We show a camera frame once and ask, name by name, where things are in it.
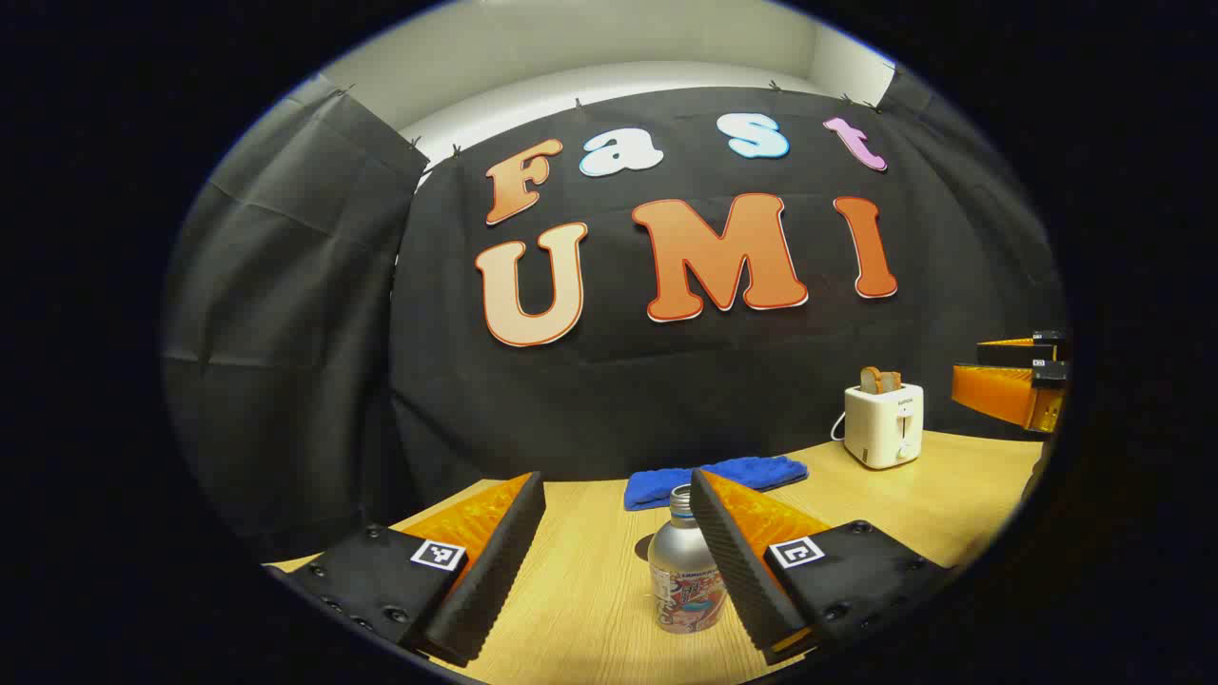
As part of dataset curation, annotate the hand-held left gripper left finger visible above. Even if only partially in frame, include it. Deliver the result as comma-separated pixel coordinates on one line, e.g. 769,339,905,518
285,471,548,669

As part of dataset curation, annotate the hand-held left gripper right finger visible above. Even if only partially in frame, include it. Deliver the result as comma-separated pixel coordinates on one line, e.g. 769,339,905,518
689,466,957,667

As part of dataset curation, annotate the silver water bottle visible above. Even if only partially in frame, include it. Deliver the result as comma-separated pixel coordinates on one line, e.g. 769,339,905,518
647,483,729,636

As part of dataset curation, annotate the blue towel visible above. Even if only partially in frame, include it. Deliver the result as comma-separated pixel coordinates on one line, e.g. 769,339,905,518
623,456,810,513

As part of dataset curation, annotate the white toaster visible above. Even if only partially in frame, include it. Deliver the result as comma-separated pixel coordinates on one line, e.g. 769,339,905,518
843,382,926,471

